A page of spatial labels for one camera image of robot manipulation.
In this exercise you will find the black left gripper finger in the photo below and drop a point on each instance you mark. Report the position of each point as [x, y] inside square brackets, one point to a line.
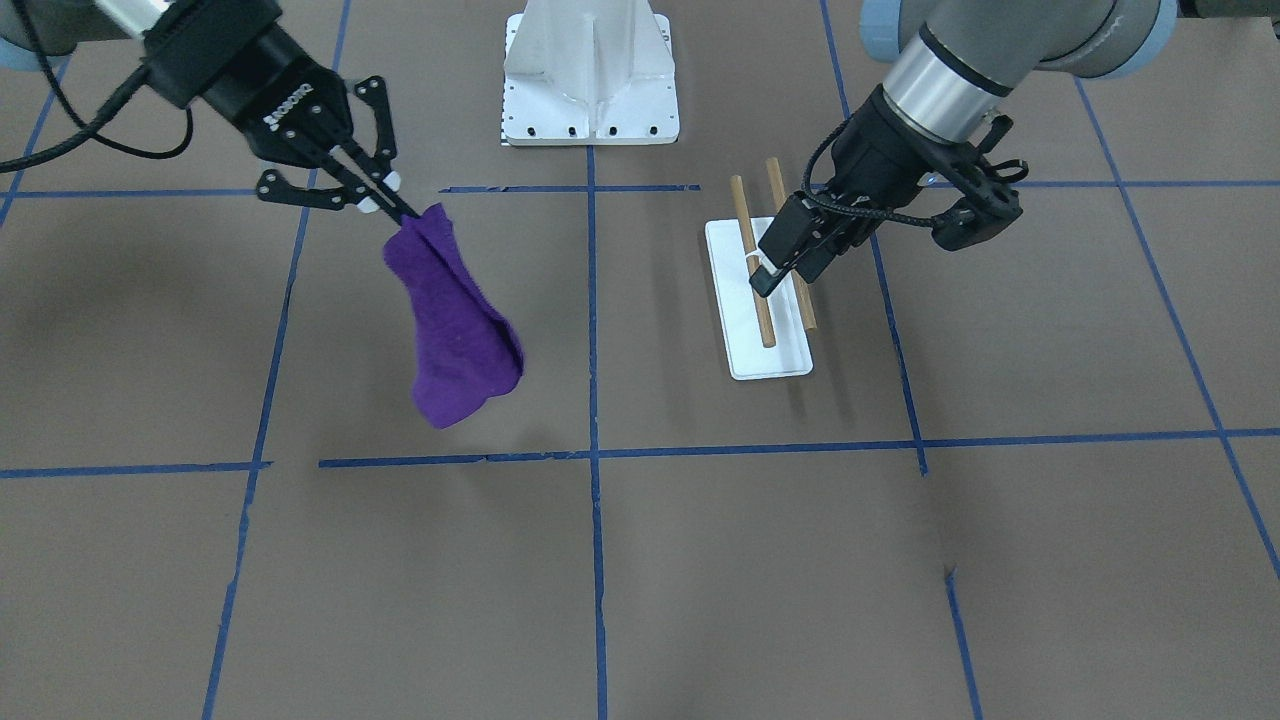
[781, 256]
[816, 255]

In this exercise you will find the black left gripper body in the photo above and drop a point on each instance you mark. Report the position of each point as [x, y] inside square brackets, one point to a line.
[878, 150]

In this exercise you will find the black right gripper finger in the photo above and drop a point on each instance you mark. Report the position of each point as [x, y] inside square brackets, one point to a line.
[335, 198]
[374, 184]

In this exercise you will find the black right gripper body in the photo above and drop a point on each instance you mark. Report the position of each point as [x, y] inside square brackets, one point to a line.
[262, 82]

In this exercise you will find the purple towel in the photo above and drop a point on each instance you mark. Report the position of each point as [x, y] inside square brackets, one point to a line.
[466, 351]

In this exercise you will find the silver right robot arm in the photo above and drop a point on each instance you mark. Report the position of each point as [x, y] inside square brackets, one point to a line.
[40, 35]

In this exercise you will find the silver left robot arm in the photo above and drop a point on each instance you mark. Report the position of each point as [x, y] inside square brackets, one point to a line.
[953, 62]

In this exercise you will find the wooden rack rod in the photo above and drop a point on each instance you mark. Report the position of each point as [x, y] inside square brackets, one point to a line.
[748, 240]
[801, 288]

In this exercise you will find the white towel rack base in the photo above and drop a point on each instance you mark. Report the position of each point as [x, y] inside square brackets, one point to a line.
[748, 357]

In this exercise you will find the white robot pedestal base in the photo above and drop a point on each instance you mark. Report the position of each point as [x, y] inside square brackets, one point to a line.
[579, 73]

